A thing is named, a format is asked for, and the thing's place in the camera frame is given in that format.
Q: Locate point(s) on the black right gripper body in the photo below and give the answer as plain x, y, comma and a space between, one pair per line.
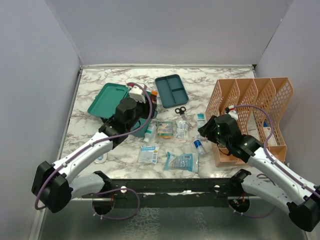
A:
221, 139

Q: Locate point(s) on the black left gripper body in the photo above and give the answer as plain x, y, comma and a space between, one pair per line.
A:
143, 111

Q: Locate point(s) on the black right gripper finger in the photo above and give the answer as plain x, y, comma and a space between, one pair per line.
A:
204, 135
210, 125

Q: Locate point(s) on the small bottle blue label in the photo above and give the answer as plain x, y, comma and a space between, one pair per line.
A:
199, 147

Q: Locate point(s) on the teal medicine box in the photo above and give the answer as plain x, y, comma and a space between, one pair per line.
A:
107, 100

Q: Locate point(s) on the brown bottle orange cap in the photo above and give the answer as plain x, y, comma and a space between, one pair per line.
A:
153, 96

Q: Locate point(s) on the white plastic bottle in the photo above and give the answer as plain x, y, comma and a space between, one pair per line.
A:
149, 133

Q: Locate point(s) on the black handled scissors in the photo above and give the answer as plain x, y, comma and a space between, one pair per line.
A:
181, 111

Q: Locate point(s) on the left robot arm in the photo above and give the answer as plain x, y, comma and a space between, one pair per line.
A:
54, 184

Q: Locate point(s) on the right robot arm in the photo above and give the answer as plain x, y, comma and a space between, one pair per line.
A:
294, 195

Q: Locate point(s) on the small teal white sachet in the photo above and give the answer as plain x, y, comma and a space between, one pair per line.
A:
200, 120

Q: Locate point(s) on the blue cotton swab bag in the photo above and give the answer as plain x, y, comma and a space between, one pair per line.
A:
187, 162

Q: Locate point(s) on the bandage pack yellow green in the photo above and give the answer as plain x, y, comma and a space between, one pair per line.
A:
165, 129

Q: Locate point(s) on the white box red label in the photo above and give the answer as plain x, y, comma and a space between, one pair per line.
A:
267, 130

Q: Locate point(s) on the peach plastic file organizer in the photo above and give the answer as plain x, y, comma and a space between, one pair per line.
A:
260, 99

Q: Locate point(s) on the blue gauze dressing pack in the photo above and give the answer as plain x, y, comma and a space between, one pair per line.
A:
148, 154

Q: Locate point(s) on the dark teal divided tray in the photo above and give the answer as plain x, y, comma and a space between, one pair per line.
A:
171, 91

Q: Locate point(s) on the thermometer blister pack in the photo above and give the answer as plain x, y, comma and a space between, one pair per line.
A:
101, 159

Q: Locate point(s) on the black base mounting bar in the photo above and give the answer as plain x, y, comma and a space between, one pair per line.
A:
167, 192

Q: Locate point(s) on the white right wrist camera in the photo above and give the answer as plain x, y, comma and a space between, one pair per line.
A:
231, 110

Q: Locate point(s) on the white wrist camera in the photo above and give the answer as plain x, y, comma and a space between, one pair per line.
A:
138, 93
231, 110

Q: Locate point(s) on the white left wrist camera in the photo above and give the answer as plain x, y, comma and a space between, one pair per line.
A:
138, 93

